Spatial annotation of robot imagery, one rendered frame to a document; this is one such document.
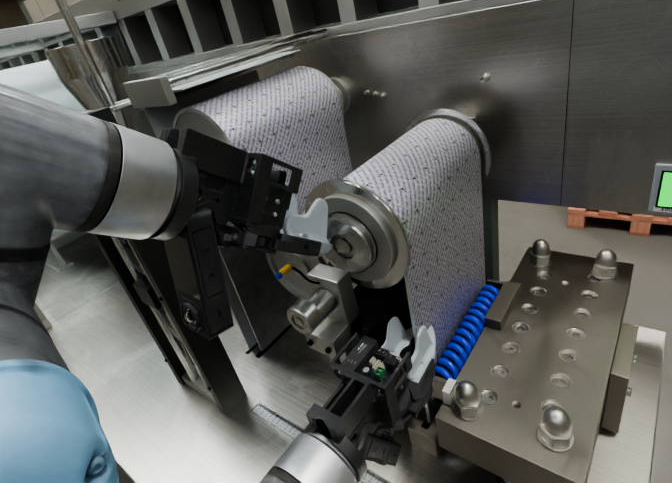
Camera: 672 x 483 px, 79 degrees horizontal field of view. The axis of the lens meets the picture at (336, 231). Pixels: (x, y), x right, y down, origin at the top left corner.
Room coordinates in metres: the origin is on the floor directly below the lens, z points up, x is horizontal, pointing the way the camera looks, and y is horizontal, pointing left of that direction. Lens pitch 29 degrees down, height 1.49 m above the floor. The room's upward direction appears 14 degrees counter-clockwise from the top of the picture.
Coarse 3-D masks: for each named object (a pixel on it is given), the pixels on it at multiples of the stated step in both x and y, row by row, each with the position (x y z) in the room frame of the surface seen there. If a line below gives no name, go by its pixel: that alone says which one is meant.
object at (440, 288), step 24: (480, 192) 0.54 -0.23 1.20; (456, 216) 0.48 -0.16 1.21; (480, 216) 0.54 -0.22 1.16; (456, 240) 0.47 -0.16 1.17; (480, 240) 0.53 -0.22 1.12; (432, 264) 0.42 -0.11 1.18; (456, 264) 0.47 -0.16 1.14; (480, 264) 0.53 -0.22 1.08; (408, 288) 0.38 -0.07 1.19; (432, 288) 0.41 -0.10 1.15; (456, 288) 0.46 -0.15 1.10; (480, 288) 0.53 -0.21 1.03; (432, 312) 0.41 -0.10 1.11; (456, 312) 0.46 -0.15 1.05
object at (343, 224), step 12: (336, 216) 0.40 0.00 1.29; (348, 216) 0.40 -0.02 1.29; (336, 228) 0.40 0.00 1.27; (348, 228) 0.39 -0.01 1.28; (360, 228) 0.38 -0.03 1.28; (336, 240) 0.41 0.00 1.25; (348, 240) 0.40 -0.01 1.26; (360, 240) 0.38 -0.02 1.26; (372, 240) 0.38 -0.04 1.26; (336, 252) 0.41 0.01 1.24; (348, 252) 0.39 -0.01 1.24; (360, 252) 0.38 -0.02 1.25; (372, 252) 0.38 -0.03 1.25; (336, 264) 0.41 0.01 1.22; (348, 264) 0.40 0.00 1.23; (360, 264) 0.38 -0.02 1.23
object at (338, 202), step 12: (336, 204) 0.41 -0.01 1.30; (348, 204) 0.40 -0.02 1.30; (360, 204) 0.39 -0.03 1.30; (360, 216) 0.39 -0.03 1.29; (372, 216) 0.38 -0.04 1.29; (372, 228) 0.38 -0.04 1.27; (384, 228) 0.37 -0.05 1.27; (384, 240) 0.37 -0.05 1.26; (384, 252) 0.37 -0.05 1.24; (372, 264) 0.39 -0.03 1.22; (384, 264) 0.38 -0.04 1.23; (360, 276) 0.40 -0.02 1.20; (372, 276) 0.39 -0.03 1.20
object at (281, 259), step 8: (272, 256) 0.53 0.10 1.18; (280, 256) 0.52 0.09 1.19; (288, 256) 0.50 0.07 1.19; (296, 256) 0.49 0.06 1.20; (304, 256) 0.48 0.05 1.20; (320, 256) 0.46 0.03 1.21; (272, 264) 0.53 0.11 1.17; (280, 264) 0.52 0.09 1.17; (296, 264) 0.50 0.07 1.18; (304, 264) 0.48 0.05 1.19; (312, 264) 0.48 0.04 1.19; (296, 272) 0.50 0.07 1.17; (304, 272) 0.48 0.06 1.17; (280, 280) 0.52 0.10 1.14; (288, 280) 0.52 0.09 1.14; (296, 280) 0.51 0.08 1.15; (304, 280) 0.49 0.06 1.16; (288, 288) 0.51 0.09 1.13; (296, 288) 0.51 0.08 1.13; (304, 288) 0.50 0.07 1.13; (304, 296) 0.49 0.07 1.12
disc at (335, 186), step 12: (336, 180) 0.42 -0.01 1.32; (348, 180) 0.41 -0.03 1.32; (312, 192) 0.44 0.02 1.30; (324, 192) 0.43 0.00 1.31; (336, 192) 0.42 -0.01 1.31; (348, 192) 0.41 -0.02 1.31; (360, 192) 0.40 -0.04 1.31; (372, 192) 0.39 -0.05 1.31; (372, 204) 0.39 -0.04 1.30; (384, 204) 0.38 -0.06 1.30; (384, 216) 0.38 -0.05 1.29; (396, 216) 0.37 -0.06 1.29; (396, 228) 0.37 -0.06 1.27; (396, 240) 0.37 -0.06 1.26; (408, 240) 0.36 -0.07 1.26; (396, 252) 0.37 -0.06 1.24; (408, 252) 0.36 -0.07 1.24; (396, 264) 0.37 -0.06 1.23; (408, 264) 0.37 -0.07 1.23; (384, 276) 0.39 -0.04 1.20; (396, 276) 0.38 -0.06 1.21
